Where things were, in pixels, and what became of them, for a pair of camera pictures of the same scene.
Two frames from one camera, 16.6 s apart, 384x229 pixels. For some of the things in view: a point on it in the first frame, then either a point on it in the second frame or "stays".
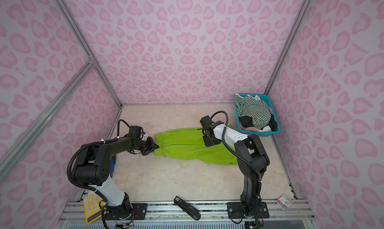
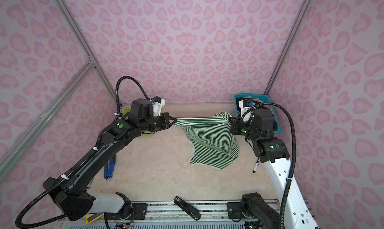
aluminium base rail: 214,215 stays
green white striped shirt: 258,109 -> 213,145
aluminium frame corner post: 92,64 stays
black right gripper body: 209,142 -> 245,128
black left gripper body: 147,147 -> 156,124
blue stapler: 112,163 stays
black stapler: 192,212 stays
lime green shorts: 189,143 -> 125,110
